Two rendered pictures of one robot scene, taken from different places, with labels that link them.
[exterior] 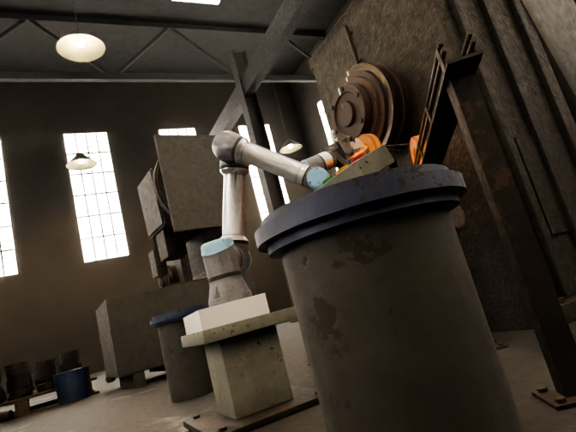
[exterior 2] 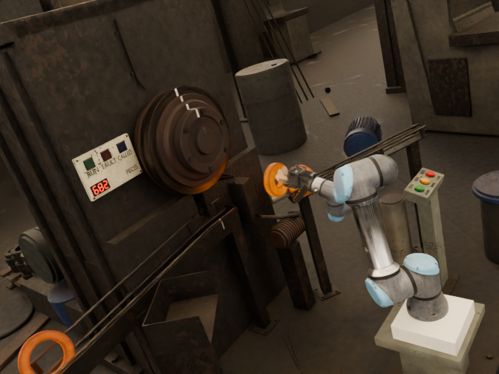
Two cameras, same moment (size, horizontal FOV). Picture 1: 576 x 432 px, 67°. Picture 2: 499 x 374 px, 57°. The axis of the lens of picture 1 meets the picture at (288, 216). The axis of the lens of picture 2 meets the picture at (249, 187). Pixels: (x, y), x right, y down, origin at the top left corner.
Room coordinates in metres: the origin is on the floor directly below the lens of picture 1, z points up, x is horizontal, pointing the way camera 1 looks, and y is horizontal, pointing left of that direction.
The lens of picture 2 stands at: (2.42, 1.44, 1.63)
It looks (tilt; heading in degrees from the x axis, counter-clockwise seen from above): 23 degrees down; 253
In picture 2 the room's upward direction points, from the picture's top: 17 degrees counter-clockwise
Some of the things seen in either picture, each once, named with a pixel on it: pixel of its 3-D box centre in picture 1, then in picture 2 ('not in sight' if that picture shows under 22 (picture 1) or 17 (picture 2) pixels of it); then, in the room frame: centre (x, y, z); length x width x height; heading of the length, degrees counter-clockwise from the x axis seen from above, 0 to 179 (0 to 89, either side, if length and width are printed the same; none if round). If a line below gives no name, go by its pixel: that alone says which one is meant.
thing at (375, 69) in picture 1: (365, 113); (188, 140); (2.05, -0.50, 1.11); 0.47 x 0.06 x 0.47; 28
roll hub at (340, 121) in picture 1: (349, 114); (203, 140); (2.00, -0.42, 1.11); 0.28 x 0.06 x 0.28; 28
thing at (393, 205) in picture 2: not in sight; (399, 242); (1.21, -0.29, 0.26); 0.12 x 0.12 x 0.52
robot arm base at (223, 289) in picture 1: (227, 289); (425, 297); (1.53, 0.27, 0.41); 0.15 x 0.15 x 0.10
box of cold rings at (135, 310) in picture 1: (164, 330); not in sight; (4.16, 1.39, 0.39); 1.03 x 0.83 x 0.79; 122
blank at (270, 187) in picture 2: (367, 153); (276, 179); (1.74, -0.38, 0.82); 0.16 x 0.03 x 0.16; 28
